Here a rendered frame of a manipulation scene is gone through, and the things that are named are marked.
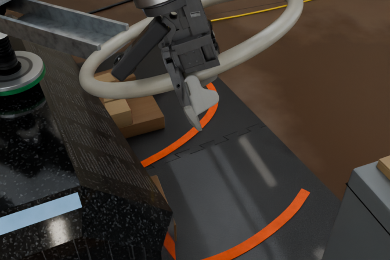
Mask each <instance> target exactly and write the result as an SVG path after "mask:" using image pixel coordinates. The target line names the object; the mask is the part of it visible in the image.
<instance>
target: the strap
mask: <svg viewBox="0 0 390 260"><path fill-rule="evenodd" d="M206 86H207V88H208V89H209V90H213V91H216V89H215V87H214V86H213V84H212V83H209V84H208V85H206ZM217 107H218V103H217V104H215V105H214V106H212V107H210V108H209V109H208V111H207V113H206V115H205V116H204V117H203V118H202V119H201V120H200V124H201V127H202V128H203V127H204V126H205V125H206V124H207V123H208V122H209V121H210V119H211V118H212V117H213V115H214V114H215V112H216V110H217ZM198 132H199V131H198V130H196V129H195V127H193V128H192V129H191V130H190V131H189V132H187V133H186V134H185V135H183V136H182V137H181V138H180V139H178V140H177V141H176V142H174V143H173V144H171V145H169V146H168V147H166V148H165V149H163V150H162V151H159V152H158V153H156V154H154V155H153V156H151V157H149V158H147V159H145V160H143V161H141V163H142V165H143V166H144V167H146V166H148V165H150V164H152V163H154V162H156V161H158V160H159V159H161V158H163V157H165V156H167V155H168V154H169V153H172V152H173V151H174V150H176V149H177V148H179V147H180V146H181V145H183V144H184V143H186V142H187V141H188V140H189V139H191V138H192V137H193V136H194V135H195V134H196V133H198ZM309 194H310V192H308V191H306V190H304V189H301V190H300V191H299V193H298V194H297V196H296V198H295V199H294V200H293V202H292V203H291V204H290V205H289V206H288V208H287V209H286V210H285V211H284V212H283V213H281V214H280V215H279V216H278V217H277V218H276V219H275V220H274V221H272V222H271V223H270V224H268V225H267V226H266V227H265V228H263V229H262V230H261V231H259V232H258V233H257V234H255V235H253V236H252V237H250V238H249V239H248V240H246V241H244V242H242V243H241V244H239V245H237V246H235V247H233V248H231V249H229V250H227V251H224V252H222V253H220V254H217V255H214V256H212V257H208V258H205V259H202V260H231V259H233V258H235V257H238V256H240V255H241V254H243V253H245V252H247V251H249V250H250V249H252V248H254V247H255V246H257V245H258V244H260V243H261V242H263V241H264V240H266V239H267V238H268V237H269V236H271V235H272V234H273V233H274V232H276V231H277V230H278V229H280V228H281V227H282V226H283V225H284V224H285V223H286V222H287V221H289V220H290V219H291V218H292V217H293V216H294V215H295V213H296V212H297V211H298V210H299V209H300V207H301V206H302V204H303V203H304V201H305V200H306V198H307V197H308V196H309Z"/></svg>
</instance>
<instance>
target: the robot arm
mask: <svg viewBox="0 0 390 260"><path fill-rule="evenodd" d="M133 2H134V4H135V6H136V8H139V9H143V10H144V12H145V14H146V16H147V17H154V19H153V20H152V21H151V22H150V23H149V24H148V25H147V26H146V27H145V29H144V30H143V31H142V32H141V33H140V34H139V35H138V36H137V38H136V39H135V40H134V41H133V43H131V44H130V46H129V47H128V48H127V49H126V50H125V51H124V53H122V54H119V55H118V56H117V57H116V58H115V60H114V64H113V69H112V71H111V74H112V75H113V76H114V77H115V78H116V79H118V80H119V81H124V80H125V79H126V78H127V77H128V76H129V75H131V74H133V73H134V72H135V70H136V68H137V66H138V65H139V63H140V62H141V61H142V60H143V59H144V58H145V57H146V56H147V55H148V54H149V53H150V51H151V50H152V49H153V48H154V47H155V46H156V45H157V44H158V47H159V48H160V49H161V54H162V58H163V61H164V64H165V67H166V69H167V71H168V74H169V75H170V78H171V81H172V84H173V87H174V90H175V92H176V95H177V97H178V100H179V102H180V105H181V106H182V108H183V111H184V112H185V114H186V117H187V119H188V120H189V122H190V123H191V124H192V126H194V127H195V129H196V130H198V131H202V127H201V124H200V120H199V118H198V115H199V114H201V113H202V112H204V111H206V110H207V109H209V108H210V107H212V106H214V105H215V104H217V103H218V101H219V95H218V93H217V92H216V91H213V90H209V89H204V88H203V87H204V86H206V85H208V84H209V83H211V82H212V81H214V80H216V78H217V76H218V75H215V76H213V77H211V78H208V79H206V80H203V81H199V79H198V78H197V77H196V76H195V75H188V76H187V77H186V78H184V77H183V73H184V72H185V73H186V74H187V73H191V72H193V71H197V72H198V71H201V70H205V69H209V68H213V67H216V66H220V62H219V59H218V55H219V54H220V53H219V46H218V43H217V41H216V39H215V33H214V32H213V29H212V28H213V25H212V22H211V20H210V19H207V17H206V15H205V11H204V8H203V5H202V3H201V0H133ZM171 12H176V13H177V14H176V15H173V14H172V13H171Z"/></svg>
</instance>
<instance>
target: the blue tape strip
mask: <svg viewBox="0 0 390 260"><path fill-rule="evenodd" d="M81 207H82V205H81V202H80V198H79V195H78V192H77V193H74V194H71V195H68V196H65V197H62V198H58V199H55V200H52V201H49V202H47V203H43V204H40V205H37V206H35V207H31V208H28V209H26V210H22V211H19V212H16V213H14V214H10V215H7V216H3V217H1V218H0V235H2V234H5V233H8V232H11V231H14V230H17V229H20V228H23V227H25V226H28V225H32V224H34V223H37V222H40V221H43V220H46V219H49V218H52V217H54V216H58V215H61V214H64V213H66V212H69V211H72V210H76V209H78V208H81Z"/></svg>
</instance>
